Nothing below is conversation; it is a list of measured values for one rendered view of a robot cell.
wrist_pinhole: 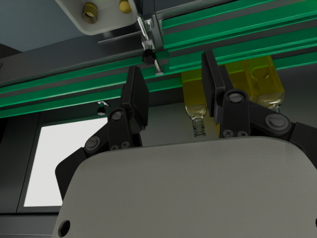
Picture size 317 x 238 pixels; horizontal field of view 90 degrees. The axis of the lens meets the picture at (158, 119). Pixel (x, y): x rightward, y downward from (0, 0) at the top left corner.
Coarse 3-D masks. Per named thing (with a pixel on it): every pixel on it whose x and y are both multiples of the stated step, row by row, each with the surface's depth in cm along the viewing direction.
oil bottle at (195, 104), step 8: (184, 72) 44; (192, 72) 44; (200, 72) 44; (184, 80) 44; (192, 80) 43; (200, 80) 42; (184, 88) 43; (192, 88) 42; (200, 88) 42; (184, 96) 42; (192, 96) 41; (200, 96) 41; (192, 104) 41; (200, 104) 40; (192, 112) 40; (200, 112) 40
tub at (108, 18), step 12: (60, 0) 37; (72, 0) 41; (84, 0) 44; (96, 0) 44; (108, 0) 44; (132, 0) 38; (72, 12) 40; (108, 12) 45; (120, 12) 44; (132, 12) 42; (84, 24) 45; (96, 24) 45; (108, 24) 44; (120, 24) 43; (132, 24) 43
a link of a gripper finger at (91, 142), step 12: (132, 72) 11; (132, 84) 11; (144, 84) 13; (132, 96) 10; (144, 96) 12; (132, 108) 10; (144, 108) 12; (132, 120) 10; (144, 120) 12; (96, 132) 10; (132, 132) 11; (84, 144) 10; (96, 144) 9
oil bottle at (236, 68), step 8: (224, 64) 43; (232, 64) 42; (240, 64) 41; (232, 72) 41; (240, 72) 40; (248, 72) 40; (232, 80) 40; (240, 80) 40; (248, 80) 39; (240, 88) 39; (248, 88) 38; (256, 96) 37
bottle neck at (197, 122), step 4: (192, 120) 41; (196, 120) 40; (200, 120) 40; (196, 124) 40; (200, 124) 40; (196, 128) 40; (200, 128) 39; (204, 128) 40; (196, 132) 40; (200, 132) 39; (204, 132) 39; (196, 136) 41; (200, 136) 41
